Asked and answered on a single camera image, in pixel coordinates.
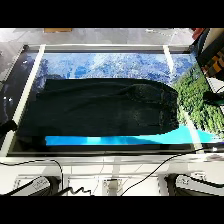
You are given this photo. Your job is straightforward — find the black cable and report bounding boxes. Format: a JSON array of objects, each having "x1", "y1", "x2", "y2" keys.
[
  {"x1": 0, "y1": 158, "x2": 95, "y2": 197},
  {"x1": 120, "y1": 145, "x2": 224, "y2": 197}
]

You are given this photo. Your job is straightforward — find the heap of clothes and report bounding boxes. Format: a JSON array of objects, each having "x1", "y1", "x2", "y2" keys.
[{"x1": 191, "y1": 27, "x2": 224, "y2": 82}]

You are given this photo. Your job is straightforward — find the dark blue jeans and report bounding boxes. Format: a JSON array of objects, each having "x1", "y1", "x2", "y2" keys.
[{"x1": 15, "y1": 77, "x2": 181, "y2": 138}]

